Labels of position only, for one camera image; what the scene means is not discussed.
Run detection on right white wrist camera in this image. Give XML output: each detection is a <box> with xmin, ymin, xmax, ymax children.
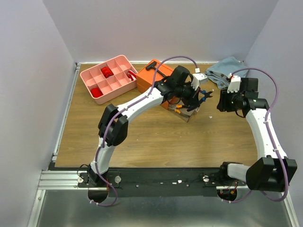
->
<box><xmin>227</xmin><ymin>73</ymin><xmax>241</xmax><ymax>93</ymax></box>

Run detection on orange black handled pliers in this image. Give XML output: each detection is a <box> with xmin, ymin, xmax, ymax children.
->
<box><xmin>169</xmin><ymin>104</ymin><xmax>184</xmax><ymax>114</ymax></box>

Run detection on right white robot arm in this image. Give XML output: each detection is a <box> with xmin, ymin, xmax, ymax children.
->
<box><xmin>217</xmin><ymin>75</ymin><xmax>297</xmax><ymax>192</ymax></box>

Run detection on orange two-drawer box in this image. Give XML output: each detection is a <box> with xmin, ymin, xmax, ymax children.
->
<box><xmin>136</xmin><ymin>58</ymin><xmax>176</xmax><ymax>112</ymax></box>

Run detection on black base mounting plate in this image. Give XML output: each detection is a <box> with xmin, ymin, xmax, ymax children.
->
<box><xmin>78</xmin><ymin>167</ymin><xmax>246</xmax><ymax>202</ymax></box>

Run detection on red white striped cloth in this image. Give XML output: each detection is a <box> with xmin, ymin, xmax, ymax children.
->
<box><xmin>127</xmin><ymin>70</ymin><xmax>137</xmax><ymax>81</ymax></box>

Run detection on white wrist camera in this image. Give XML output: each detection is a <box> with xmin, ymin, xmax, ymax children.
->
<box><xmin>227</xmin><ymin>73</ymin><xmax>241</xmax><ymax>93</ymax></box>
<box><xmin>191</xmin><ymin>68</ymin><xmax>208</xmax><ymax>91</ymax></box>

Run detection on blue handled cutting pliers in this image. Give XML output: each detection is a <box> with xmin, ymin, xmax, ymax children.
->
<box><xmin>187</xmin><ymin>90</ymin><xmax>213</xmax><ymax>112</ymax></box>

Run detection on red cloth front compartment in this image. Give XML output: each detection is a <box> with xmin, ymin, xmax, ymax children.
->
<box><xmin>90</xmin><ymin>87</ymin><xmax>103</xmax><ymax>98</ymax></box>

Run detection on blue denim cloth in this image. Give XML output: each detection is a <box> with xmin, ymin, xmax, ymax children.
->
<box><xmin>205</xmin><ymin>57</ymin><xmax>246</xmax><ymax>89</ymax></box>

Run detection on clear plastic drawer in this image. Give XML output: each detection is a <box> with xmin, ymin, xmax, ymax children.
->
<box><xmin>168</xmin><ymin>101</ymin><xmax>199</xmax><ymax>122</ymax></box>

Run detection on black rubber mallet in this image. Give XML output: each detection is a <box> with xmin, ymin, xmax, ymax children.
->
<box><xmin>145</xmin><ymin>61</ymin><xmax>166</xmax><ymax>77</ymax></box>

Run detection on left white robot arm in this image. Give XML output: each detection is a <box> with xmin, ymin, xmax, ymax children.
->
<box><xmin>87</xmin><ymin>66</ymin><xmax>205</xmax><ymax>187</ymax></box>

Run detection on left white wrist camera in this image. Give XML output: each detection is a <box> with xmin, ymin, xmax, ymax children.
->
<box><xmin>191</xmin><ymin>68</ymin><xmax>208</xmax><ymax>91</ymax></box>

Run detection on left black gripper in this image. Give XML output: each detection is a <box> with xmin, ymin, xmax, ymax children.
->
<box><xmin>174</xmin><ymin>81</ymin><xmax>200</xmax><ymax>107</ymax></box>

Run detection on red rolled cloth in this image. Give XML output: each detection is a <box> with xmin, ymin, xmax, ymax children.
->
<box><xmin>100</xmin><ymin>67</ymin><xmax>114</xmax><ymax>79</ymax></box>

